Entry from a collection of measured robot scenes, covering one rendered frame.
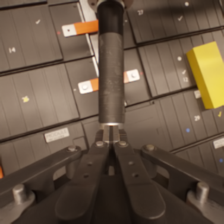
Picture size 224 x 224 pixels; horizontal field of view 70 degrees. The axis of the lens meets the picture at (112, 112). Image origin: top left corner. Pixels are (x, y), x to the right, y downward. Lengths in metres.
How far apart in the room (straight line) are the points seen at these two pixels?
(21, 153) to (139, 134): 0.27
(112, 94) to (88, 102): 0.14
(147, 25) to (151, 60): 0.09
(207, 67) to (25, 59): 0.44
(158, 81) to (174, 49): 0.10
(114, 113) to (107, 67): 0.08
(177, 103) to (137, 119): 0.12
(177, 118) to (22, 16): 0.44
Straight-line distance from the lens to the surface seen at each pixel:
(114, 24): 0.30
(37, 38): 0.44
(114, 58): 0.28
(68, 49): 0.43
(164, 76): 0.45
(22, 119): 0.40
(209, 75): 0.48
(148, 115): 0.40
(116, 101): 0.26
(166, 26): 0.50
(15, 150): 0.41
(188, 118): 0.47
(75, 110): 0.38
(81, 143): 0.36
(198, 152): 0.49
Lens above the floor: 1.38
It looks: 80 degrees down
